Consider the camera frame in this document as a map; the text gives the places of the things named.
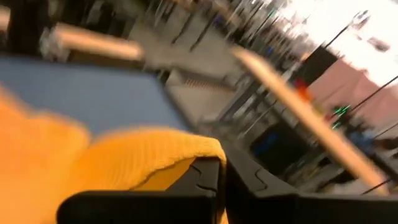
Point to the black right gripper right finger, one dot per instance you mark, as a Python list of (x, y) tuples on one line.
[(264, 208)]

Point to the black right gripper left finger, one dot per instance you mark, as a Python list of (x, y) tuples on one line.
[(186, 205)]

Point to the yellow orange waffle towel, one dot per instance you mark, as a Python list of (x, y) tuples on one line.
[(124, 155)]

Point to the wooden top workbench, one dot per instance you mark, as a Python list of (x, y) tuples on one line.
[(311, 115)]

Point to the small robot green lights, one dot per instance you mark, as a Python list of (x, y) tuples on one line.
[(340, 110)]

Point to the black mat orange striped edges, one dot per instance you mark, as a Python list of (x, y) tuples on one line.
[(205, 81)]

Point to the pink beige hanging curtain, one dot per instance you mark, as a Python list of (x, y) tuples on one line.
[(342, 87)]

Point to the black upright panel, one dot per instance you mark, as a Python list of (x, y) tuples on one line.
[(320, 62)]

